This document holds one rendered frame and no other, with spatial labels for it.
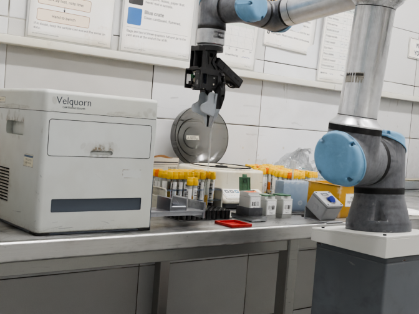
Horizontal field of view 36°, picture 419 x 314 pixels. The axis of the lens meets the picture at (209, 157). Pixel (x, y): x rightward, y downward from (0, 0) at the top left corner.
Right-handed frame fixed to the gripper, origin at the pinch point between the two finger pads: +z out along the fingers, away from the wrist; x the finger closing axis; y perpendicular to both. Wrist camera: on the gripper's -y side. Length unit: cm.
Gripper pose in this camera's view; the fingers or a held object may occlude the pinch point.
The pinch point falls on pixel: (211, 122)
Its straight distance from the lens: 173.3
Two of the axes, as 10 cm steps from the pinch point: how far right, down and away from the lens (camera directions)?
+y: -7.8, -0.3, -6.2
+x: 6.2, 0.8, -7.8
